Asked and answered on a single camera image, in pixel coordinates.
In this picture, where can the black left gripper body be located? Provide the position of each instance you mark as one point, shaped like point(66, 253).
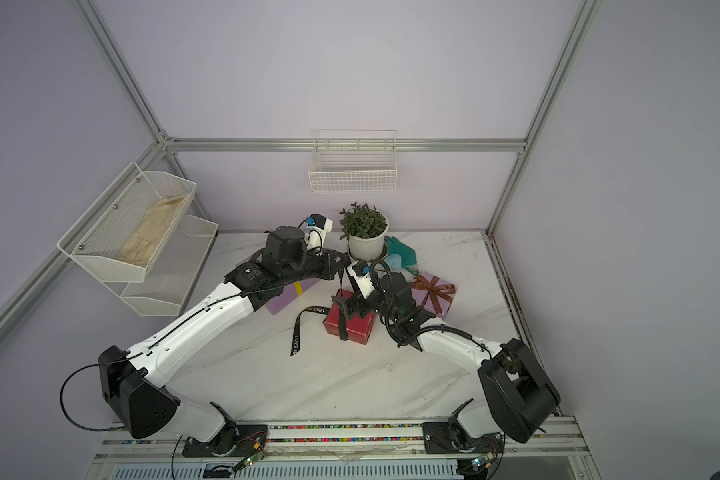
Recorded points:
point(311, 267)

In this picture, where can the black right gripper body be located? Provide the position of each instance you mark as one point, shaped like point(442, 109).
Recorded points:
point(377, 303)

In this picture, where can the large purple gift box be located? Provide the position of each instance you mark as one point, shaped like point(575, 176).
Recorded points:
point(282, 297)

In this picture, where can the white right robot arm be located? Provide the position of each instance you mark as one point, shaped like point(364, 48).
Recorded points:
point(518, 394)

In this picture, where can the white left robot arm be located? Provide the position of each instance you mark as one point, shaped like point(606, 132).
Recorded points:
point(134, 381)

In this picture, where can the small purple gift box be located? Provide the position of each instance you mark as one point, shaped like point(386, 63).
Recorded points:
point(435, 294)

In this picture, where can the teal cloth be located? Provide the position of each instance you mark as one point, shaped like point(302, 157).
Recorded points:
point(408, 254)

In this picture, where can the white plant pot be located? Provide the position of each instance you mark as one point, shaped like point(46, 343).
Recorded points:
point(368, 249)

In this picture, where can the green potted plant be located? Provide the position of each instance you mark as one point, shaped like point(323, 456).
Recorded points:
point(362, 221)

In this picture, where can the beige cloth in shelf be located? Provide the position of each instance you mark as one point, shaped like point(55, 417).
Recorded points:
point(140, 247)

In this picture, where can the white mesh two-tier shelf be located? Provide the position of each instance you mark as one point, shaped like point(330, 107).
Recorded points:
point(163, 287)

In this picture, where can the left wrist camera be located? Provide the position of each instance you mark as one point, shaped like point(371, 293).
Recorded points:
point(318, 227)

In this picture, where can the white wire wall basket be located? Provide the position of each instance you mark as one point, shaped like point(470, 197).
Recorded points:
point(353, 161)

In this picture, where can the aluminium frame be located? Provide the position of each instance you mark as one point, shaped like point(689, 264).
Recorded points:
point(275, 109)

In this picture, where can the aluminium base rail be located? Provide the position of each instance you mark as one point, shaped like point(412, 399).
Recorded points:
point(351, 449)

